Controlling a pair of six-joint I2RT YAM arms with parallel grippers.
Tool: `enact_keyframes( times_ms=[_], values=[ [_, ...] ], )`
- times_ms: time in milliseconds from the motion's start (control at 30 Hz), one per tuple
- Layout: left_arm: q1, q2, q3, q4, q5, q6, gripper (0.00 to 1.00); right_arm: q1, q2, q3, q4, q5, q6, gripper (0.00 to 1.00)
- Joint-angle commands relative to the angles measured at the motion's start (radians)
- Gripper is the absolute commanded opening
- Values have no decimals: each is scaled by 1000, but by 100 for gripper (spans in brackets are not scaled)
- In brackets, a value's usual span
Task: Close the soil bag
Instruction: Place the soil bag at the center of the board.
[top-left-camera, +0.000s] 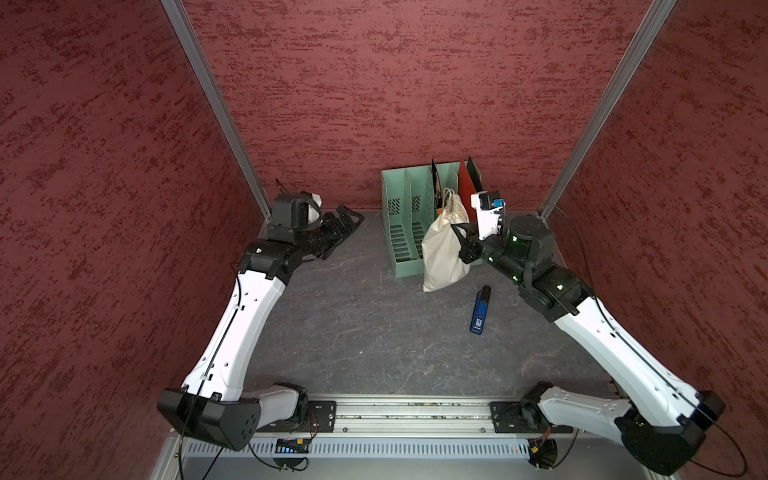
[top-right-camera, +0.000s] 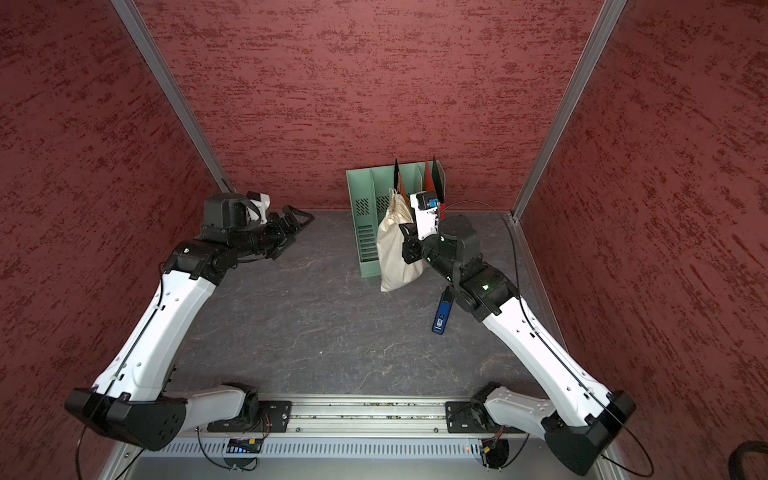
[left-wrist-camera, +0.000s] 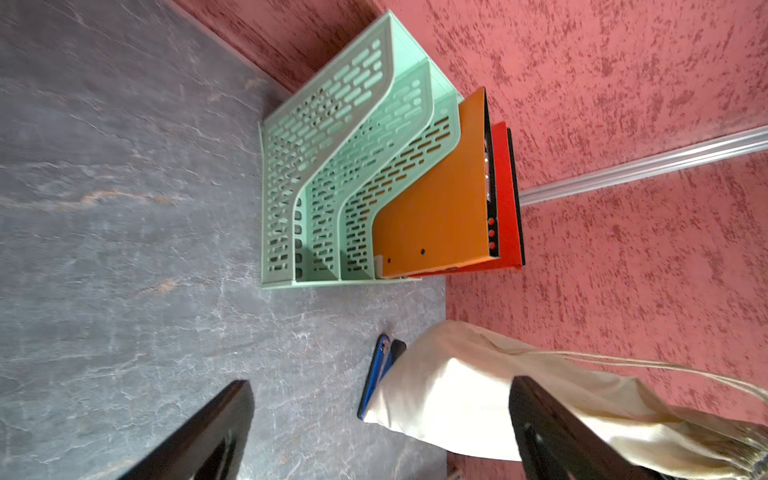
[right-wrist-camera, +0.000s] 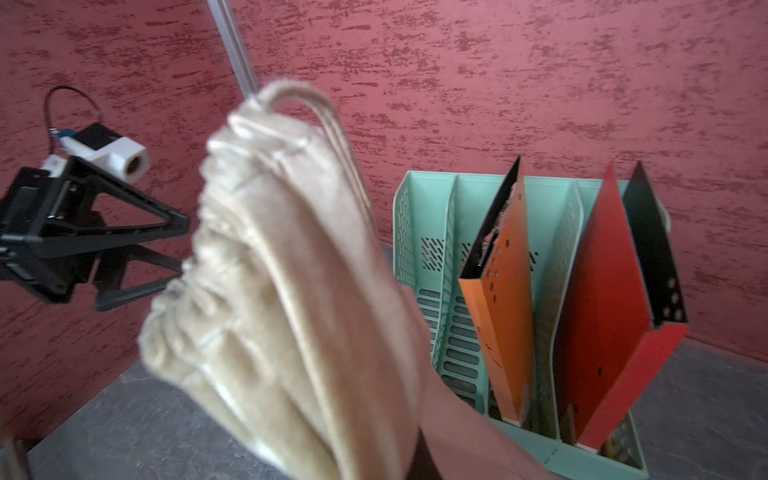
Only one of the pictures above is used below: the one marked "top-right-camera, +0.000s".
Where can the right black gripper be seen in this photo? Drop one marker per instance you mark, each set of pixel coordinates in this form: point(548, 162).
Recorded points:
point(411, 252)

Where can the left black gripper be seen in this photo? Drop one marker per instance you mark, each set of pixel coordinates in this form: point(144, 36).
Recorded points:
point(283, 234)

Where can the beige cloth soil bag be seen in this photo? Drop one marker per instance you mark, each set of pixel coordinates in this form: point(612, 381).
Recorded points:
point(394, 271)

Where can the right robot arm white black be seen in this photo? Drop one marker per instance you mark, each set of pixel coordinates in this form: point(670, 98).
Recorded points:
point(495, 301)

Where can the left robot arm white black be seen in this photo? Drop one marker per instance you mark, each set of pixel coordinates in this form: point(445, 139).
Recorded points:
point(144, 365)

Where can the orange folder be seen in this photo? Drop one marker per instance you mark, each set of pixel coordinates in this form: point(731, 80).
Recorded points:
point(399, 185)

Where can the blue black stapler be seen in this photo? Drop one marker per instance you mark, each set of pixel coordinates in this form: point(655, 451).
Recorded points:
point(443, 312)

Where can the green plastic file organizer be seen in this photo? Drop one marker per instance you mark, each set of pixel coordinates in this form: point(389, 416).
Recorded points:
point(369, 198)

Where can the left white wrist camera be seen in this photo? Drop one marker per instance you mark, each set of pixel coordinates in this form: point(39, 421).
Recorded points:
point(257, 205)

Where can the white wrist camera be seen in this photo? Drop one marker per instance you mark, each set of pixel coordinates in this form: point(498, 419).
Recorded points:
point(257, 205)
point(427, 209)

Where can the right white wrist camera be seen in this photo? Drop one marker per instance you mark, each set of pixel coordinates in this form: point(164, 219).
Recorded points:
point(427, 209)

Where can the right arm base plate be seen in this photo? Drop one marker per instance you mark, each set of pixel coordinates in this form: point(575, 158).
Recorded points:
point(464, 417)

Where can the aluminium mounting rail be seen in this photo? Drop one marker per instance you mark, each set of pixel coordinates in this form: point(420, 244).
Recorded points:
point(360, 411)

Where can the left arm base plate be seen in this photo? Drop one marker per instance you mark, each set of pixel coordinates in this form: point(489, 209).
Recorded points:
point(265, 418)

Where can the perforated cable duct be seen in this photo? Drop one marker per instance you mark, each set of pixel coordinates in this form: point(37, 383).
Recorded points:
point(453, 448)

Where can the left aluminium corner post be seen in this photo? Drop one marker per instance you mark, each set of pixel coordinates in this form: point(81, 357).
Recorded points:
point(139, 32)

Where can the aluminium corner post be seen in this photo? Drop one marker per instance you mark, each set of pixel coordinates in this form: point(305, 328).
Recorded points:
point(139, 32)
point(603, 27)

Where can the right aluminium corner post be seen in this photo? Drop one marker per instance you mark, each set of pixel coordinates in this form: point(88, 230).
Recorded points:
point(603, 27)

